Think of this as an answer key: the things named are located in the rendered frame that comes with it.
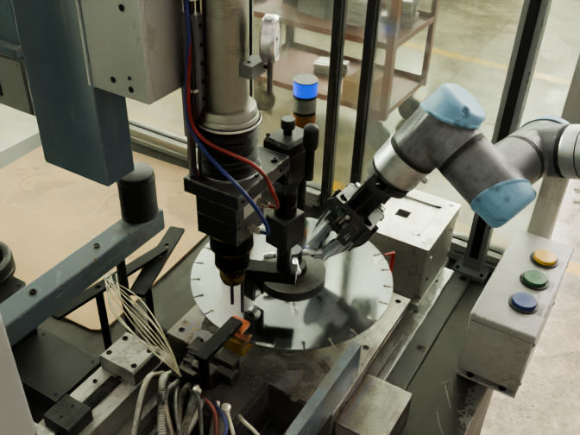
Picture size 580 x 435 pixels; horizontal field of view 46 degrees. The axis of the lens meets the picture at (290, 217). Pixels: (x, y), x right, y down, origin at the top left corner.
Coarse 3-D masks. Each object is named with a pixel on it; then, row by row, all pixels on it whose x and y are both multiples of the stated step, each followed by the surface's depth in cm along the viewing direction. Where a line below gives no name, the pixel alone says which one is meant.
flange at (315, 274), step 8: (304, 256) 113; (304, 264) 109; (312, 264) 111; (320, 264) 112; (304, 272) 109; (312, 272) 110; (320, 272) 110; (296, 280) 108; (304, 280) 108; (312, 280) 108; (320, 280) 109; (272, 288) 107; (280, 288) 107; (288, 288) 107; (296, 288) 107; (304, 288) 107; (312, 288) 107; (288, 296) 106; (296, 296) 106
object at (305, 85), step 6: (294, 78) 124; (300, 78) 124; (306, 78) 124; (312, 78) 124; (294, 84) 123; (300, 84) 122; (306, 84) 122; (312, 84) 122; (294, 90) 123; (300, 90) 122; (306, 90) 122; (312, 90) 123; (294, 96) 124; (300, 96) 123; (306, 96) 123; (312, 96) 123
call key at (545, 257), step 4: (536, 252) 124; (540, 252) 124; (544, 252) 125; (548, 252) 125; (536, 256) 123; (540, 256) 123; (544, 256) 123; (548, 256) 124; (552, 256) 124; (556, 256) 124; (536, 260) 123; (540, 260) 123; (544, 260) 123; (548, 260) 123; (552, 260) 123; (556, 260) 123; (544, 264) 123; (548, 264) 122; (552, 264) 123
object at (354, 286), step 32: (256, 256) 114; (352, 256) 115; (192, 288) 107; (224, 288) 108; (320, 288) 108; (352, 288) 108; (384, 288) 109; (224, 320) 102; (256, 320) 102; (288, 320) 102; (320, 320) 102; (352, 320) 103
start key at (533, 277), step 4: (528, 272) 120; (532, 272) 120; (536, 272) 120; (540, 272) 120; (524, 276) 119; (528, 276) 119; (532, 276) 119; (536, 276) 119; (540, 276) 119; (544, 276) 119; (524, 280) 119; (528, 280) 118; (532, 280) 118; (536, 280) 118; (540, 280) 118; (544, 280) 118; (528, 284) 118; (532, 284) 118; (536, 284) 117; (540, 284) 117; (544, 284) 118
